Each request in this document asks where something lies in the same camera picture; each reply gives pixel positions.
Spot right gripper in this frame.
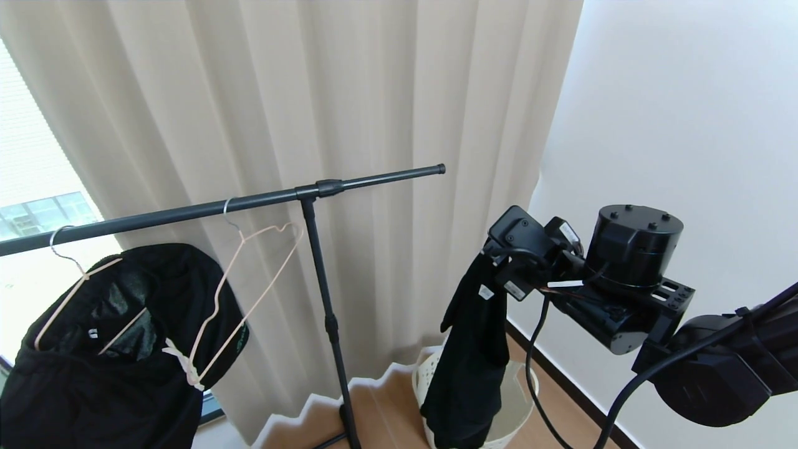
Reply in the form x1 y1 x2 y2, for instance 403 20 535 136
496 259 661 356

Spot black garment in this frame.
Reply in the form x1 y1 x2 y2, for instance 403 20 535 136
421 249 512 449

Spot pink clothes hanger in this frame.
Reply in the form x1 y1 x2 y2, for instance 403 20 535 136
190 198 305 384
34 226 150 356

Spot black shorts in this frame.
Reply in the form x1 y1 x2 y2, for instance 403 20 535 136
0 243 250 449

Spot white laundry basket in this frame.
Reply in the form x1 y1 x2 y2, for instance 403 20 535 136
411 346 540 449

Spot black clothes rack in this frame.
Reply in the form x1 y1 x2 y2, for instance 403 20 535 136
0 164 446 449

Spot beige curtain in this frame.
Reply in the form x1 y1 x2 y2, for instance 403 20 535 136
0 0 584 447

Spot window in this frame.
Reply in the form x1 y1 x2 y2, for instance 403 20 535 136
0 37 226 426

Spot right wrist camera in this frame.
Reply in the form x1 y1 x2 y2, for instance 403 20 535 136
483 206 585 270

